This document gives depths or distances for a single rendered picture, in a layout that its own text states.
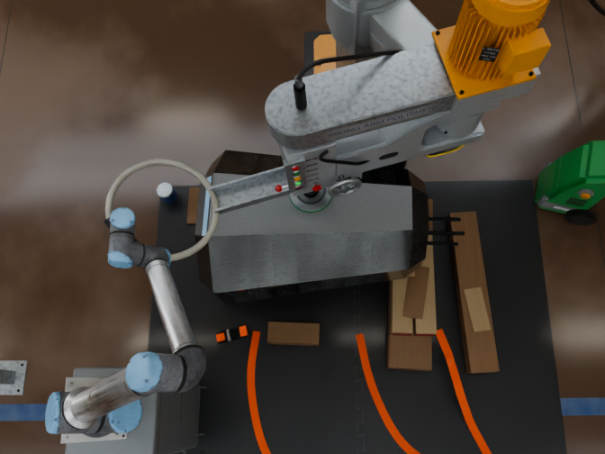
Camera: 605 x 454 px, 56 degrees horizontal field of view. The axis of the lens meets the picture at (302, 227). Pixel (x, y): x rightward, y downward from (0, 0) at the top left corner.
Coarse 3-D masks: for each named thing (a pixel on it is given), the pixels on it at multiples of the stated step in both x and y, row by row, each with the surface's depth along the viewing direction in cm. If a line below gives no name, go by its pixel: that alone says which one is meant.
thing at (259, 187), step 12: (276, 168) 258; (240, 180) 258; (252, 180) 262; (264, 180) 262; (276, 180) 261; (336, 180) 259; (216, 192) 262; (228, 192) 262; (240, 192) 261; (252, 192) 261; (264, 192) 260; (276, 192) 255; (288, 192) 257; (228, 204) 260; (240, 204) 256
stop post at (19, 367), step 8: (0, 360) 348; (8, 360) 348; (16, 360) 348; (24, 360) 347; (0, 368) 347; (8, 368) 346; (16, 368) 346; (24, 368) 346; (0, 376) 329; (8, 376) 338; (16, 376) 345; (24, 376) 344; (0, 384) 338; (8, 384) 338; (16, 384) 343; (0, 392) 342; (8, 392) 342; (16, 392) 342
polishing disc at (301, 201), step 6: (324, 192) 277; (294, 198) 277; (300, 198) 277; (306, 198) 277; (312, 198) 277; (318, 198) 277; (324, 198) 276; (330, 198) 277; (294, 204) 277; (300, 204) 276; (306, 204) 276; (312, 204) 276; (318, 204) 276; (324, 204) 275; (306, 210) 275; (312, 210) 275
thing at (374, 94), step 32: (352, 64) 204; (384, 64) 203; (416, 64) 202; (288, 96) 201; (320, 96) 200; (352, 96) 200; (384, 96) 199; (416, 96) 198; (448, 96) 199; (480, 96) 202; (512, 96) 209; (288, 128) 197; (320, 128) 197; (352, 128) 202
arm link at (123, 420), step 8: (120, 408) 218; (128, 408) 221; (136, 408) 223; (104, 416) 216; (112, 416) 215; (120, 416) 218; (128, 416) 220; (136, 416) 223; (104, 424) 216; (112, 424) 215; (120, 424) 217; (128, 424) 219; (136, 424) 222; (96, 432) 218; (104, 432) 220; (112, 432) 222; (120, 432) 219
